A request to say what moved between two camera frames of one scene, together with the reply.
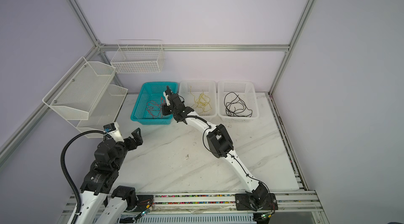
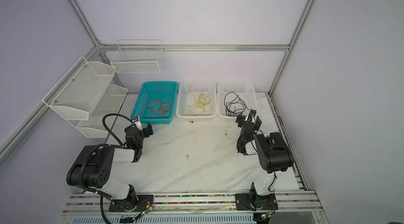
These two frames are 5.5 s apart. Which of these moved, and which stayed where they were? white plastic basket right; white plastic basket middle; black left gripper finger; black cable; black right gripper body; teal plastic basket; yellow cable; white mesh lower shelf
Moved: black left gripper finger; black right gripper body
Stayed: black cable; white plastic basket middle; yellow cable; white plastic basket right; teal plastic basket; white mesh lower shelf
